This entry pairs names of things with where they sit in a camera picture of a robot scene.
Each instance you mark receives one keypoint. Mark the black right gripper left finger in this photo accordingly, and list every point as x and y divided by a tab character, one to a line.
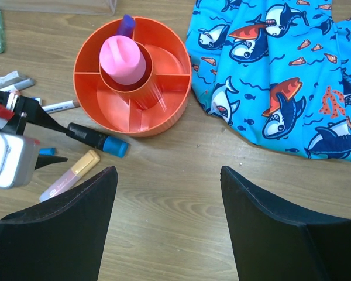
61	238

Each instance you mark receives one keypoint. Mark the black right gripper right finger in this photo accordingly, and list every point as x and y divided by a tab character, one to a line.
275	239

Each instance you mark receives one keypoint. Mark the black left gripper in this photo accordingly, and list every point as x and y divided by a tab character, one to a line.
16	110

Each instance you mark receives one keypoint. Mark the pink highlighter yellow cap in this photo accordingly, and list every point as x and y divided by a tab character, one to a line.
71	176

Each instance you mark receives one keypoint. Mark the black highlighter blue cap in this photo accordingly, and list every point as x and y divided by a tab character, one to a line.
98	140

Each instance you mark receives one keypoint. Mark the pink cap marker tube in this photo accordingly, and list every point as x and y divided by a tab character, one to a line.
121	58

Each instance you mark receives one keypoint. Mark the black highlighter purple cap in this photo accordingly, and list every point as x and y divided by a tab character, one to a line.
126	26

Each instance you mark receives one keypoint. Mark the light blue cap white marker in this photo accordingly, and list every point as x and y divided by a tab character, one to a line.
47	151

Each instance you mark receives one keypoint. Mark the brown cap white marker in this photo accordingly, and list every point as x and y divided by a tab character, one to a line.
61	106

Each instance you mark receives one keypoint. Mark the dark blue cap whiteboard marker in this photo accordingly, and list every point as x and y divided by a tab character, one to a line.
39	100

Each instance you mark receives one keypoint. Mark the grey cap white marker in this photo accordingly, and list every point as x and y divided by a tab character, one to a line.
20	85

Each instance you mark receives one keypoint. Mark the grey white eraser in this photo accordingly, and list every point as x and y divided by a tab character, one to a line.
11	78

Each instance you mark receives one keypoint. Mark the orange round divided organizer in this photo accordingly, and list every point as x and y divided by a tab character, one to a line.
154	104

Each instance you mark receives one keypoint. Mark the wooden rack base tray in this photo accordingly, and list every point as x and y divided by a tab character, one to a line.
79	7

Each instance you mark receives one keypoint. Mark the blue shark print cloth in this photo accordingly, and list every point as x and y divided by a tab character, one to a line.
277	72

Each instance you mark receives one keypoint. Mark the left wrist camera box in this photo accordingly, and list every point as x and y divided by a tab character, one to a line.
18	157

